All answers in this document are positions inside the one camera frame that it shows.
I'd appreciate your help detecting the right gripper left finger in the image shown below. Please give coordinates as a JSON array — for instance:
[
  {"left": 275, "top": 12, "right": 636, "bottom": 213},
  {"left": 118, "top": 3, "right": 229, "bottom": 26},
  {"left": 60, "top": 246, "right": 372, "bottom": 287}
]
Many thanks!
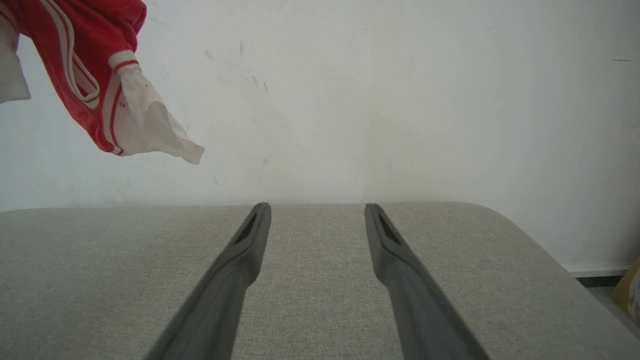
[{"left": 144, "top": 202, "right": 272, "bottom": 360}]

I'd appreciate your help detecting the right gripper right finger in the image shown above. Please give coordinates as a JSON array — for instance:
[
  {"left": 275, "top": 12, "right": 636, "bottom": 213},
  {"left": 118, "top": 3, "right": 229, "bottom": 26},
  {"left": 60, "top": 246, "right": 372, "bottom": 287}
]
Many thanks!
[{"left": 364, "top": 202, "right": 491, "bottom": 360}]

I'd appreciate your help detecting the red and white shirt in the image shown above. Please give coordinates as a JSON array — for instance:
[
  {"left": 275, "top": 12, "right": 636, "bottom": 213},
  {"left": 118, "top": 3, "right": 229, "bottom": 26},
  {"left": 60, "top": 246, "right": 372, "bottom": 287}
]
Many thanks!
[{"left": 0, "top": 0, "right": 206, "bottom": 166}]

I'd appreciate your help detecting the white skirting board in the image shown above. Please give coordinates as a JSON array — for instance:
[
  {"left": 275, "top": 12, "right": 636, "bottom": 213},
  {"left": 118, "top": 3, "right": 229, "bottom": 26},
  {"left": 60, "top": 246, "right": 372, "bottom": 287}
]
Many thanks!
[{"left": 565, "top": 264, "right": 634, "bottom": 279}]

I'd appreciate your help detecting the brown cardboard box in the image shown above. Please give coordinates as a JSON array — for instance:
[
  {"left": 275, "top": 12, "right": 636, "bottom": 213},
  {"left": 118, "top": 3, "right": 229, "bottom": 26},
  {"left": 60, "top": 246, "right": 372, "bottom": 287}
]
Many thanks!
[{"left": 610, "top": 256, "right": 640, "bottom": 327}]

